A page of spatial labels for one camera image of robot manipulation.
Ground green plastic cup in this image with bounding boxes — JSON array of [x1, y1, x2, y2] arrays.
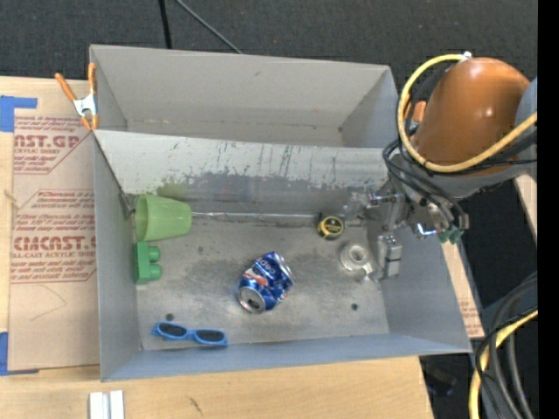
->
[[135, 193, 193, 243]]

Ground crushed blue drink can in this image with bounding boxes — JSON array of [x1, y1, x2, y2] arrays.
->
[[236, 251, 295, 315]]

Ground grey metal bin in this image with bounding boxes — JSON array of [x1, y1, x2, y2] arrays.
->
[[88, 44, 474, 383]]

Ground blue sunglasses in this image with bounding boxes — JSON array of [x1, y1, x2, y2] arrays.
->
[[150, 320, 230, 348]]

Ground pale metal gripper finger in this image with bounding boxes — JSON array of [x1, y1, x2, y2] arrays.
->
[[361, 258, 401, 284], [376, 232, 404, 262]]

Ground clear glass round holder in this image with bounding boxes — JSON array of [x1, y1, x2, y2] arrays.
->
[[339, 243, 376, 281]]

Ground green toy brick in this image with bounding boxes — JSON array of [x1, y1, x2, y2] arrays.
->
[[133, 240, 163, 285]]

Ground brown cardboard board, red print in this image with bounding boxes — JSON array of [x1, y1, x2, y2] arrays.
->
[[0, 75, 487, 377]]

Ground black and yellow tape measure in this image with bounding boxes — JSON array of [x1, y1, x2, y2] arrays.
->
[[316, 214, 346, 241]]

